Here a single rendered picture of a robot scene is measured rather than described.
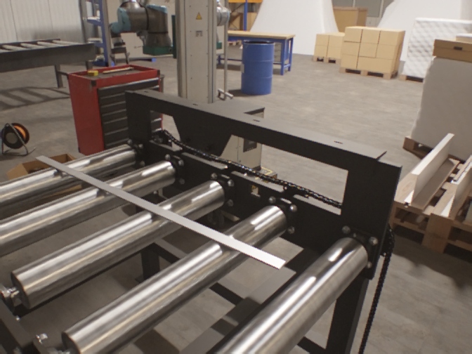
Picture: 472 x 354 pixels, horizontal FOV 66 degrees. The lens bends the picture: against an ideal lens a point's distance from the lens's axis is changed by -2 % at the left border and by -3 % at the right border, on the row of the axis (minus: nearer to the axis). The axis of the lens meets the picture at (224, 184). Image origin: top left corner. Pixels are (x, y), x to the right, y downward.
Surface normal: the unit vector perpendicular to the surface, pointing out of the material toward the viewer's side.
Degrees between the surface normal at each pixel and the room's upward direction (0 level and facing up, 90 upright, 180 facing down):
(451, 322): 0
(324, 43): 90
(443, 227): 90
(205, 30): 90
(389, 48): 90
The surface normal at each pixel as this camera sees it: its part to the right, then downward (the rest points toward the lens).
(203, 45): 0.69, 0.33
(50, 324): 0.02, -0.89
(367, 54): -0.59, 0.36
